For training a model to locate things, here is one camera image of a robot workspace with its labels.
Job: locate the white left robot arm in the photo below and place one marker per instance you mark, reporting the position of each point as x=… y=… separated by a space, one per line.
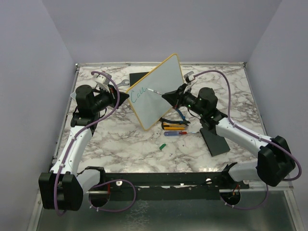
x=63 y=188

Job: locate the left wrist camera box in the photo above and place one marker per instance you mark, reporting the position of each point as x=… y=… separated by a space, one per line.
x=102 y=81

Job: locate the white green whiteboard marker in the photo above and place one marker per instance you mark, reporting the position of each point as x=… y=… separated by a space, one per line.
x=154 y=91

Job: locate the yellow utility knife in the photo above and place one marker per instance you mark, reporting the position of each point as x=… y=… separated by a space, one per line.
x=172 y=127

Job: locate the large black network switch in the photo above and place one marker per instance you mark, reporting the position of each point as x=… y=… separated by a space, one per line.
x=135 y=77

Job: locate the small black network switch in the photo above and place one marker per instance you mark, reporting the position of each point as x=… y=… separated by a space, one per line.
x=216 y=144

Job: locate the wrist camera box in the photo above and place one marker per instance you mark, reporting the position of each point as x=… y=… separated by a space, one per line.
x=102 y=81
x=189 y=77

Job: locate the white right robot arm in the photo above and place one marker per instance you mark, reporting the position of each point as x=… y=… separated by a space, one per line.
x=274 y=161

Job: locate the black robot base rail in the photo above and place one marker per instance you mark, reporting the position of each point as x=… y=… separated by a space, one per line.
x=164 y=186

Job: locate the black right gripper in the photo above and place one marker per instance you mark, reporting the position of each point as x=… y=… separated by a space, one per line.
x=175 y=97

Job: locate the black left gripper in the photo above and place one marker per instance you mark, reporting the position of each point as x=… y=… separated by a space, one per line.
x=113 y=95

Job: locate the silver open-end wrench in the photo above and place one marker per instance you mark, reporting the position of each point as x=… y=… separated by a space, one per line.
x=124 y=82

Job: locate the small white square device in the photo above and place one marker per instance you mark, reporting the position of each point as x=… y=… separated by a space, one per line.
x=72 y=95

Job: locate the blue red screwdriver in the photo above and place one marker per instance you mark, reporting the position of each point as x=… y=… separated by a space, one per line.
x=179 y=133

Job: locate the yellow framed whiteboard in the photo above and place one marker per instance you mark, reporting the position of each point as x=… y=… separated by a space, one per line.
x=145 y=96

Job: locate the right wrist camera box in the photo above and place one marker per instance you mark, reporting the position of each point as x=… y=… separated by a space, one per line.
x=189 y=77

